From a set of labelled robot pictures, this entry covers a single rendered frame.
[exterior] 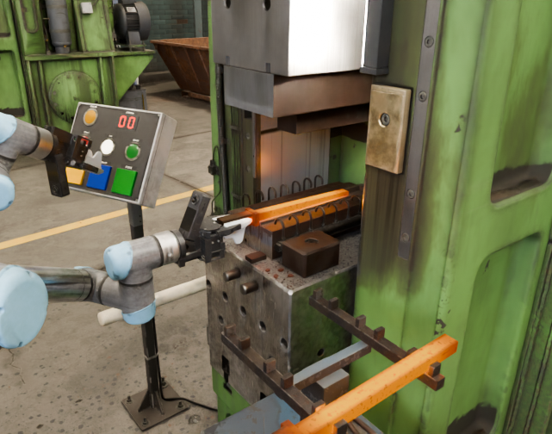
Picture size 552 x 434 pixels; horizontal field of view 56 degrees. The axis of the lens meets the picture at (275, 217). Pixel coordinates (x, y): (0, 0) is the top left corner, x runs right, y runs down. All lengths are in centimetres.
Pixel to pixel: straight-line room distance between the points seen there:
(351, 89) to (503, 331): 77
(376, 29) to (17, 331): 81
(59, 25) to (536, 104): 516
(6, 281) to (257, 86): 67
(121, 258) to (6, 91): 498
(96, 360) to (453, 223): 187
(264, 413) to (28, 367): 162
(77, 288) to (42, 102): 488
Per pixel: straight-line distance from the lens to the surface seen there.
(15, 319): 86
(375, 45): 108
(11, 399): 248
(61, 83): 599
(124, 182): 159
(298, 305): 120
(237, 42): 126
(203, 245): 122
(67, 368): 254
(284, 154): 156
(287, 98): 118
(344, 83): 130
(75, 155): 141
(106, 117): 172
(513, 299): 151
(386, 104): 109
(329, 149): 168
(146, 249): 115
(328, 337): 133
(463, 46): 101
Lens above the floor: 152
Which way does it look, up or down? 23 degrees down
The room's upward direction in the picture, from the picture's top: 1 degrees clockwise
